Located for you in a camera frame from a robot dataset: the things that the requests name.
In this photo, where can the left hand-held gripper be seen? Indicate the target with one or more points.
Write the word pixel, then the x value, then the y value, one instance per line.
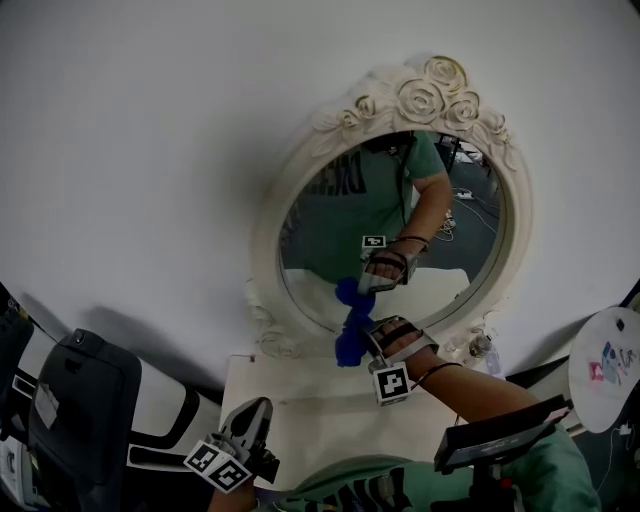
pixel 217 465

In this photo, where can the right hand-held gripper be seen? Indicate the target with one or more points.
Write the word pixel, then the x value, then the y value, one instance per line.
pixel 392 385

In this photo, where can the blue cloth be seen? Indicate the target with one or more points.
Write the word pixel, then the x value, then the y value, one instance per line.
pixel 352 345

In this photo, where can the ornate white oval mirror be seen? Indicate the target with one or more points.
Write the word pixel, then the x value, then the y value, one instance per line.
pixel 270 240

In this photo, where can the person's right forearm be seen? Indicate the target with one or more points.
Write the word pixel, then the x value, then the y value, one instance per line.
pixel 480 400

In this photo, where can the person's left forearm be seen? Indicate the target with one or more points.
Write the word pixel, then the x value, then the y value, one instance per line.
pixel 232 500

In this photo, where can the white dressing table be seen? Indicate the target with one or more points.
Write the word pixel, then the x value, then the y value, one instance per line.
pixel 325 430

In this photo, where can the person's right hand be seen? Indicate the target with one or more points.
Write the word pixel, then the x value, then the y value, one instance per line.
pixel 427 362

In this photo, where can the small glass jar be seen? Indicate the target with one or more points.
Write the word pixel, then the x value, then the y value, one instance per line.
pixel 480 347

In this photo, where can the small white printed box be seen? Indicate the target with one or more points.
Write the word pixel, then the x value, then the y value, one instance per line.
pixel 493 362

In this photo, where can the black display screen device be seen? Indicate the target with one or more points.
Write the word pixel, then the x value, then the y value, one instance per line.
pixel 495 435

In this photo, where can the black and white exercise machine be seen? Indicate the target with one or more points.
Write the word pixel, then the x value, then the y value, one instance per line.
pixel 85 400

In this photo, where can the person's green shirt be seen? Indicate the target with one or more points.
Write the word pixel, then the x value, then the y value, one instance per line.
pixel 550 475

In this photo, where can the pink card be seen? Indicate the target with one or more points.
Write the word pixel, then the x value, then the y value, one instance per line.
pixel 598 371

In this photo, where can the blue card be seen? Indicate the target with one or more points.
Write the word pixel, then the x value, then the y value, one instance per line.
pixel 612 362

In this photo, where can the small black object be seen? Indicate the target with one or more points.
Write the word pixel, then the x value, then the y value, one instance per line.
pixel 620 324

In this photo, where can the white charger plug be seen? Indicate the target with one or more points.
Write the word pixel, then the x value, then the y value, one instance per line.
pixel 625 429

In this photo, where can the white round pedestal table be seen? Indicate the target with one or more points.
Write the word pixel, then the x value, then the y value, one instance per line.
pixel 595 405

